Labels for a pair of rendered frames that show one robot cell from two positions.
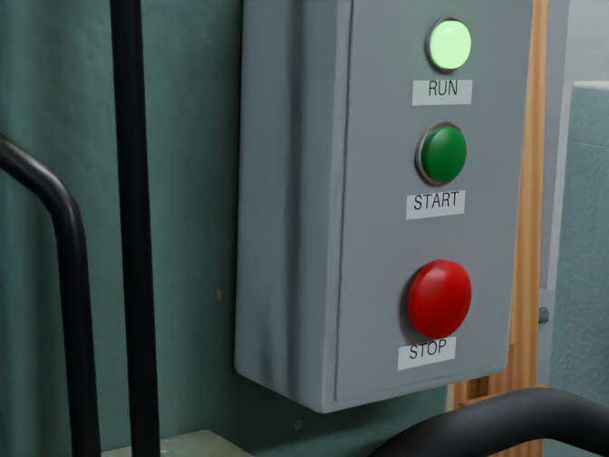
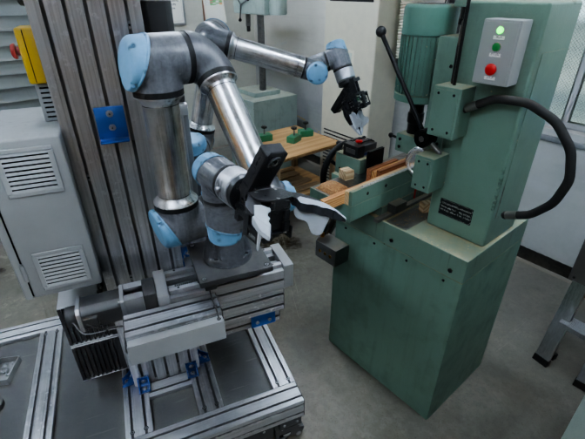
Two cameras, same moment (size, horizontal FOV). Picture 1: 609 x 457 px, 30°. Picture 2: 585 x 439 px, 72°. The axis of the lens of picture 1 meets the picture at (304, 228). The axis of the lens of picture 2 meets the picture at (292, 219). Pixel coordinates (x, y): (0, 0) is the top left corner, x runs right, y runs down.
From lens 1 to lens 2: 1.18 m
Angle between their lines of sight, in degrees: 82
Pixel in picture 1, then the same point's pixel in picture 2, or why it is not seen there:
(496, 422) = (510, 98)
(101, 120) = (471, 37)
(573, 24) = not seen: outside the picture
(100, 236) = (467, 53)
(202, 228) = not seen: hidden behind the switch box
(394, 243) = (486, 59)
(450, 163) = (495, 48)
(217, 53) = not seen: hidden behind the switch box
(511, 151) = (511, 49)
